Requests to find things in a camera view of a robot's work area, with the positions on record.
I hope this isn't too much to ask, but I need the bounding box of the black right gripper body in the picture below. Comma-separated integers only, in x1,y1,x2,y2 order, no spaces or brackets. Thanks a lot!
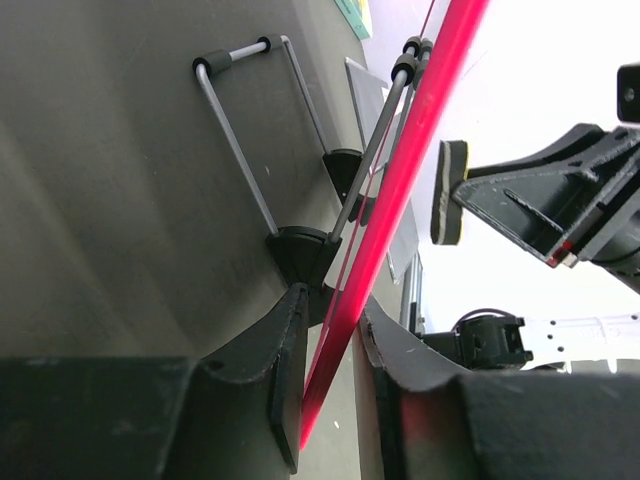
572,63,639,292

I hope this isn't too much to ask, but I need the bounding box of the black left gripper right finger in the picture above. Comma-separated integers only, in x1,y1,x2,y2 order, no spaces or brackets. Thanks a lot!
357,300,639,479

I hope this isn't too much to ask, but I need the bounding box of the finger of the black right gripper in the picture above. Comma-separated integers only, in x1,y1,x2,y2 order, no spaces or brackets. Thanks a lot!
452,124,625,265

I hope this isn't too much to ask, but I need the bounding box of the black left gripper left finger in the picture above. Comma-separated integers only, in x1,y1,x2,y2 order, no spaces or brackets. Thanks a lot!
165,284,309,475

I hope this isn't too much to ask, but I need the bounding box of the yellow bone shaped eraser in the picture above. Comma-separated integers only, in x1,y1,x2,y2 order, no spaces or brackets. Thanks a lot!
430,140,469,246

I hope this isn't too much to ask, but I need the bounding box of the pink framed whiteboard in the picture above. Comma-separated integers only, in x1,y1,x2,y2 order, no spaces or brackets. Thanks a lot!
298,0,640,449

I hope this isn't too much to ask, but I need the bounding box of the whiteboard left stand foot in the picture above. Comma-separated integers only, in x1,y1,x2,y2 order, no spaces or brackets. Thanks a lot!
265,226,342,327

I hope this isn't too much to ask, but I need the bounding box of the colourful illustrated book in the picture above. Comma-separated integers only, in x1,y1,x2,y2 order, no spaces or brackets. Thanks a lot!
335,0,373,40

